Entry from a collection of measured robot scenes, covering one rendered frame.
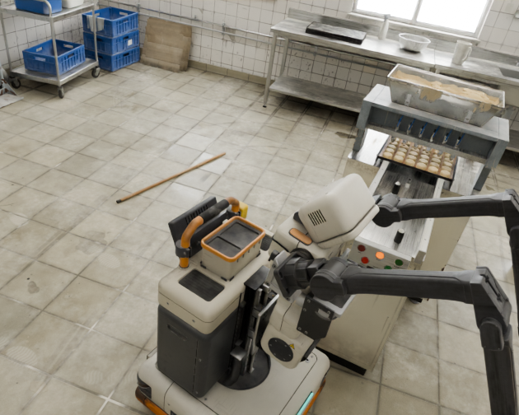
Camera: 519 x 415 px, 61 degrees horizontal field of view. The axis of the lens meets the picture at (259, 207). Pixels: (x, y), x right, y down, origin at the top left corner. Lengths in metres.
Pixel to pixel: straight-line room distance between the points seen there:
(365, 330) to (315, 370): 0.33
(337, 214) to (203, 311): 0.58
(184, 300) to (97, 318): 1.10
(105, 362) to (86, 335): 0.20
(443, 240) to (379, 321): 0.72
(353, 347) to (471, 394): 0.71
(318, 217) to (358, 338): 1.14
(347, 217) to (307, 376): 1.01
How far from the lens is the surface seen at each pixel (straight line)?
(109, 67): 5.92
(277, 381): 2.04
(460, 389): 2.72
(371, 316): 2.18
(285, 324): 1.56
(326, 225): 1.26
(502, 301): 1.07
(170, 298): 1.60
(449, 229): 2.65
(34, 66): 5.32
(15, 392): 2.42
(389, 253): 1.91
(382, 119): 2.52
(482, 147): 2.52
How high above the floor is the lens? 1.95
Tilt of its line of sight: 34 degrees down
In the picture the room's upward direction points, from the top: 9 degrees clockwise
